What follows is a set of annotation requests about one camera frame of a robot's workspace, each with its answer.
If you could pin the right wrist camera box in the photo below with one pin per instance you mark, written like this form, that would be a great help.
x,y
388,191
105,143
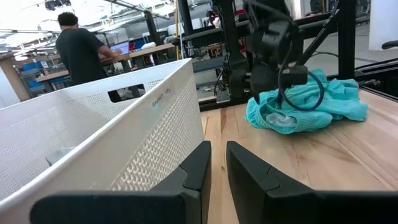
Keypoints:
x,y
295,76

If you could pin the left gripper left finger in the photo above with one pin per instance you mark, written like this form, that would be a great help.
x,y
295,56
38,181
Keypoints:
x,y
124,208

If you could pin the grey garment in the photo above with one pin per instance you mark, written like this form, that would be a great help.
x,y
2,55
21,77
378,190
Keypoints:
x,y
59,155

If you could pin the black aluminium table frame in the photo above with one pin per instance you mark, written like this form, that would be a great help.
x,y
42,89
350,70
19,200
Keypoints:
x,y
346,46

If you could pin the person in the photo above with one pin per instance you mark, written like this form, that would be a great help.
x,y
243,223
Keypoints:
x,y
81,56

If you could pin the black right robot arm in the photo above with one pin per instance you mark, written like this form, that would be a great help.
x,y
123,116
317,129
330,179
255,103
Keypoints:
x,y
237,82

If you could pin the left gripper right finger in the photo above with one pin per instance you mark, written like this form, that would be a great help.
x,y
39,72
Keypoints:
x,y
295,208

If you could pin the wooden workbench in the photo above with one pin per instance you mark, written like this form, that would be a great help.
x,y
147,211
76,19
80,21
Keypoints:
x,y
149,49

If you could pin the laptop screen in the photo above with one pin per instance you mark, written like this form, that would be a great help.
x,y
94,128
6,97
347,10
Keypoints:
x,y
121,48

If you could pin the white perforated plastic basket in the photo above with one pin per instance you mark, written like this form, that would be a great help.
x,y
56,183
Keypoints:
x,y
93,124

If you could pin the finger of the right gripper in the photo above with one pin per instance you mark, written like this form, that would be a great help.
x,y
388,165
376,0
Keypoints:
x,y
264,81

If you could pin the teal garment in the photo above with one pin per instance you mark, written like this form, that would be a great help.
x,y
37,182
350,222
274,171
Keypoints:
x,y
311,121

